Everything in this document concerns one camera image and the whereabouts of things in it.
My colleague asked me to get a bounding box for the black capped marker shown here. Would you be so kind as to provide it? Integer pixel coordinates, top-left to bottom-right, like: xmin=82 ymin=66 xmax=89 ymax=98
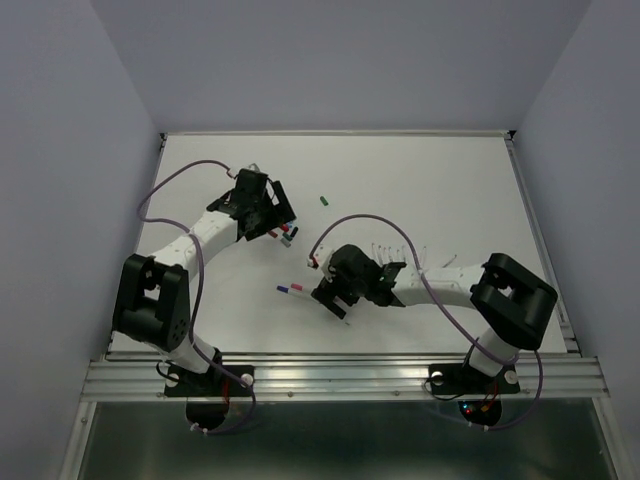
xmin=371 ymin=243 xmax=383 ymax=265

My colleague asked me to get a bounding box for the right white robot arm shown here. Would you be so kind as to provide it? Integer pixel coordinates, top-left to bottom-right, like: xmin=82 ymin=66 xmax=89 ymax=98
xmin=308 ymin=245 xmax=558 ymax=390

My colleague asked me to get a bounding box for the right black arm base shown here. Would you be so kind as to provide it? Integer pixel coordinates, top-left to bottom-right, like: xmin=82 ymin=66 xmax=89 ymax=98
xmin=423 ymin=363 xmax=520 ymax=428

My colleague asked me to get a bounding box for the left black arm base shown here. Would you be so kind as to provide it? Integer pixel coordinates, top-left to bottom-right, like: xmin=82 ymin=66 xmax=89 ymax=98
xmin=156 ymin=362 xmax=256 ymax=436

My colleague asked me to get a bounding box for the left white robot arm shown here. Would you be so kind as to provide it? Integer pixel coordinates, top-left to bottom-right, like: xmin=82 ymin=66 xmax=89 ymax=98
xmin=112 ymin=168 xmax=296 ymax=394

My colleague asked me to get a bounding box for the purple capped marker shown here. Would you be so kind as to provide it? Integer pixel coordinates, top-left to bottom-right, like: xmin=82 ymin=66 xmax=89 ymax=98
xmin=276 ymin=285 xmax=313 ymax=301

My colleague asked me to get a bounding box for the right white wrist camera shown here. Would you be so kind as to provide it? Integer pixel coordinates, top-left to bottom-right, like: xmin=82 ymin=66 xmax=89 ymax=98
xmin=307 ymin=244 xmax=334 ymax=270

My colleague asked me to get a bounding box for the aluminium front rail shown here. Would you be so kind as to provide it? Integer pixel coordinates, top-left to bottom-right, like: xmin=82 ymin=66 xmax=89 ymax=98
xmin=81 ymin=353 xmax=609 ymax=402

